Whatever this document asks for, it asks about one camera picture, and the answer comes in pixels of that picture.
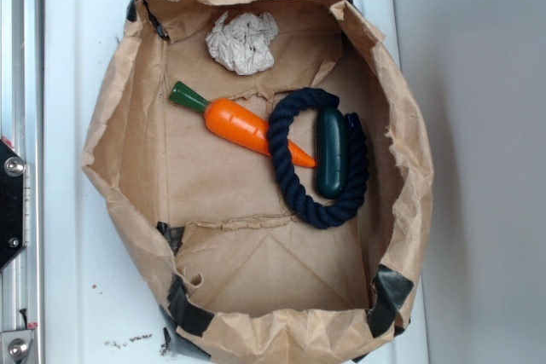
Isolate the dark green toy cucumber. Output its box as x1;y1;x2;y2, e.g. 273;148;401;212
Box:
315;107;348;199

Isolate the aluminium frame rail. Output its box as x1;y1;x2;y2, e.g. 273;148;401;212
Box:
1;0;44;363

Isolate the black mounting bracket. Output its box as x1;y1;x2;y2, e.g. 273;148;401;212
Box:
0;137;26;272

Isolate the brown paper bag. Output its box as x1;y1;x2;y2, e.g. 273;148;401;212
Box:
83;0;433;363

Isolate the navy blue rope ring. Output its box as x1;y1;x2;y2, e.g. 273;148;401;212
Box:
266;87;369;230

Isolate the white paper ball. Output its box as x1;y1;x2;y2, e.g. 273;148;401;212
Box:
206;12;279;76

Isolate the white plastic tray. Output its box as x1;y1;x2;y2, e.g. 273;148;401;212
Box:
37;0;431;364

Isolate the orange toy carrot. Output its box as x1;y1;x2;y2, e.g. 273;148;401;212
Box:
168;80;317;169

